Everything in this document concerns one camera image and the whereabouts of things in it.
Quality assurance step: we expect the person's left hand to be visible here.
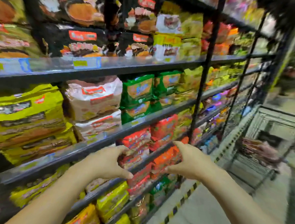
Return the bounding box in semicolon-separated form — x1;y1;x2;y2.
84;143;135;183

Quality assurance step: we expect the person's right hand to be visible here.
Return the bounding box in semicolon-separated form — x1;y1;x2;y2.
164;140;219;183

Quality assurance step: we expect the person's right forearm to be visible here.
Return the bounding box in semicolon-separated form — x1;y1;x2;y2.
199;166;295;224

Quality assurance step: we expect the person's left forearm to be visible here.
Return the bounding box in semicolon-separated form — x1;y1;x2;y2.
5;155;97;224

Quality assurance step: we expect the orange noodle multipack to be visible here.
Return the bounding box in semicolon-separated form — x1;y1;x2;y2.
150;135;189;182

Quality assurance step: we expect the dark red noodle multipack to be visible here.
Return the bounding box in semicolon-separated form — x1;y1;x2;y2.
126;162;153;198

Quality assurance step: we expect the small green packet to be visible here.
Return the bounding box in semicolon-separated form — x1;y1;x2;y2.
149;175;172;204

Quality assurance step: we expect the yellow black striped floor tape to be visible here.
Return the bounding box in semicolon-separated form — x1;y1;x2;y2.
155;102;260;224

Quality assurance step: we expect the white pink noodle multipack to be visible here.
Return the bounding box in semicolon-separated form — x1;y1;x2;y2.
73;108;123;144
64;74;124;124

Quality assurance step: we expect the black metal shelving rack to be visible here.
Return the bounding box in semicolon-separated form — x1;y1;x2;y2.
0;0;284;224

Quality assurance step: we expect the yellow orange noodle packet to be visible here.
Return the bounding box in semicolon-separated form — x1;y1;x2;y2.
62;202;103;224

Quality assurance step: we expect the green noodle multipack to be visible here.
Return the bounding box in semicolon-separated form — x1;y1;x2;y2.
121;99;163;127
120;73;155;109
154;70;183;98

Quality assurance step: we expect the row of colourful small packets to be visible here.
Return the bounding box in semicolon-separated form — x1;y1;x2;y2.
192;85;238;147

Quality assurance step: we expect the large yellow noodle multipack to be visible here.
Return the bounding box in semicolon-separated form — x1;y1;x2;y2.
0;120;78;168
0;82;67;153

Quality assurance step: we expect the pile of brown pink packets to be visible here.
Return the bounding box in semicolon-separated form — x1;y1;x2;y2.
240;137;282;169

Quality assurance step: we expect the stack of yellow green packets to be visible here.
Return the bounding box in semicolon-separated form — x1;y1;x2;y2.
177;59;246;107

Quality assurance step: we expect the blue yellow price label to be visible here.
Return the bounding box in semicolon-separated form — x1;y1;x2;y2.
72;56;102;71
0;57;33;75

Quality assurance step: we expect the yellow white noodle packet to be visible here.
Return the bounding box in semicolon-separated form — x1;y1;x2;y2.
153;33;182;64
155;1;185;35

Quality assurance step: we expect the plain yellow noodle packet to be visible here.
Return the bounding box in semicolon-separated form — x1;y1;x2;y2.
180;38;203;63
179;12;204;41

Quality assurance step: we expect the black noodle packet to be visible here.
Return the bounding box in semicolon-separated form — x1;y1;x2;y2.
21;0;107;29
105;0;159;34
117;32;156;60
39;23;109;60

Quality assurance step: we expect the stack of red orange packets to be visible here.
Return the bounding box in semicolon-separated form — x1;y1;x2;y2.
201;20;240;57

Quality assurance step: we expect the olive brown noodle packet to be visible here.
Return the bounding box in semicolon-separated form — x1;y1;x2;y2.
0;0;27;24
0;23;45;61

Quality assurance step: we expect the row of pink yellow packets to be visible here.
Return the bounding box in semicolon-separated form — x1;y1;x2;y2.
223;0;266;27

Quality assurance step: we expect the metal wire shopping cart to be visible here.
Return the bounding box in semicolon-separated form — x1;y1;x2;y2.
226;104;295;197

